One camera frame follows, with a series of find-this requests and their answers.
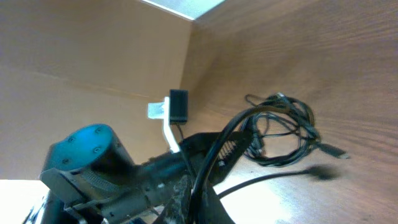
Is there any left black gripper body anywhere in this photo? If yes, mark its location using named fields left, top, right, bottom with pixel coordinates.
left=101, top=132, right=252, bottom=223

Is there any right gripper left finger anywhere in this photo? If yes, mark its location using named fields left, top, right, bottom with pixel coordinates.
left=153, top=175, right=193, bottom=224

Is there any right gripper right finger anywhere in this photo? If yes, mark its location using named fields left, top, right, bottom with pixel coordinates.
left=201, top=183, right=234, bottom=224

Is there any black cable bundle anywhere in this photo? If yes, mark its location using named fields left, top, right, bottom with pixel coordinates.
left=189, top=92, right=351, bottom=224

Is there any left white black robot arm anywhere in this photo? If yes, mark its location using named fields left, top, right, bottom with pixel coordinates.
left=34, top=124, right=218, bottom=223

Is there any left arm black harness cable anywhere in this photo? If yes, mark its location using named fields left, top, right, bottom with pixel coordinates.
left=175, top=123, right=197, bottom=178

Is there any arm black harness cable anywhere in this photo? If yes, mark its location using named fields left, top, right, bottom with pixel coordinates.
left=216, top=164, right=340, bottom=200
left=175, top=123, right=197, bottom=178

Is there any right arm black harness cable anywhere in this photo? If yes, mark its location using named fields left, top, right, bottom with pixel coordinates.
left=216, top=164, right=340, bottom=200

